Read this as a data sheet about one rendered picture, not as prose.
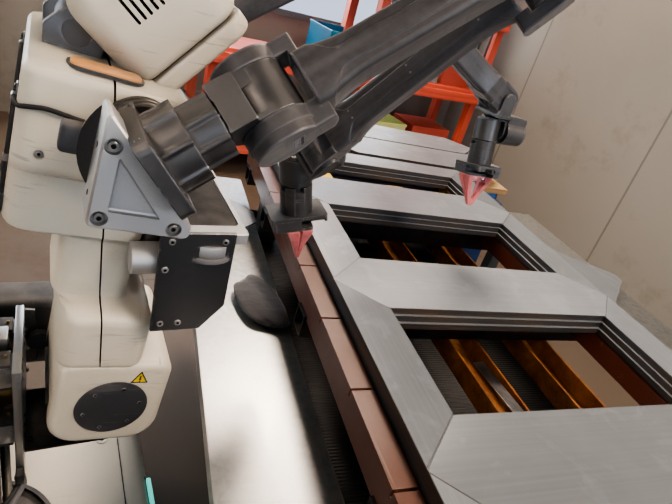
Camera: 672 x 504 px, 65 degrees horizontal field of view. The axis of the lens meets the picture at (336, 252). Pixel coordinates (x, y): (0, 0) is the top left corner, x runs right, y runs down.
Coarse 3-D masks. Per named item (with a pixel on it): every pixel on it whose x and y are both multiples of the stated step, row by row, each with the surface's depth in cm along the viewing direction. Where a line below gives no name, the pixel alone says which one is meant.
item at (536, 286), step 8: (512, 272) 129; (520, 272) 130; (528, 272) 131; (520, 280) 126; (528, 280) 127; (536, 280) 128; (528, 288) 123; (536, 288) 125; (544, 288) 126; (536, 296) 121; (544, 296) 122; (552, 296) 123; (544, 304) 118; (552, 304) 120; (560, 304) 121; (552, 312) 116; (560, 312) 117; (568, 312) 118
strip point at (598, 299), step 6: (564, 276) 135; (570, 282) 133; (576, 282) 134; (576, 288) 131; (582, 288) 131; (588, 288) 132; (582, 294) 128; (588, 294) 129; (594, 294) 130; (600, 294) 131; (588, 300) 126; (594, 300) 127; (600, 300) 128; (606, 300) 129; (594, 306) 124; (600, 306) 125; (606, 306) 126
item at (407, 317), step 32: (384, 224) 143; (416, 224) 146; (448, 224) 150; (480, 224) 155; (320, 256) 113; (352, 320) 95; (416, 320) 103; (448, 320) 106; (480, 320) 109; (512, 320) 112; (544, 320) 115; (576, 320) 119; (608, 320) 120; (640, 352) 112; (384, 384) 82; (416, 448) 72; (416, 480) 71
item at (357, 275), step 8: (352, 264) 111; (360, 264) 112; (344, 272) 108; (352, 272) 108; (360, 272) 109; (368, 272) 110; (352, 280) 106; (360, 280) 106; (368, 280) 107; (352, 288) 103; (360, 288) 104; (368, 288) 105; (376, 288) 105; (368, 296) 102; (376, 296) 103; (384, 304) 101
